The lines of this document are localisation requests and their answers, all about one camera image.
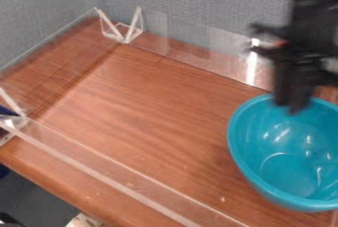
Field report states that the clear acrylic front barrier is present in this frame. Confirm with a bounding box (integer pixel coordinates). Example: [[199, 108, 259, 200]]
[[0, 87, 250, 227]]

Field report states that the clear acrylic back barrier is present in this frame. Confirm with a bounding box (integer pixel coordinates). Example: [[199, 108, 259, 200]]
[[95, 7, 279, 91]]

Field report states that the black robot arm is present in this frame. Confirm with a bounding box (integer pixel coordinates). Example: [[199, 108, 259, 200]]
[[251, 0, 338, 114]]

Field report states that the clear acrylic barrier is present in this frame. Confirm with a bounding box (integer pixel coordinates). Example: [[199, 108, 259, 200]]
[[0, 87, 250, 227], [95, 7, 279, 91], [0, 7, 104, 74]]

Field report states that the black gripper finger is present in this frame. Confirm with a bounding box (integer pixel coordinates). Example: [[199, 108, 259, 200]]
[[274, 62, 293, 107], [289, 65, 317, 114]]

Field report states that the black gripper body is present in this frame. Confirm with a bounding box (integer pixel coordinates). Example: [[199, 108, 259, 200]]
[[251, 3, 338, 86]]

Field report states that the clear acrylic left barrier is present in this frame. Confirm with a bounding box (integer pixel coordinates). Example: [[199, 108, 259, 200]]
[[0, 7, 104, 74]]

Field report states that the blue plastic bowl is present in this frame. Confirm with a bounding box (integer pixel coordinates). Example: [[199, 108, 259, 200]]
[[227, 95, 338, 212]]

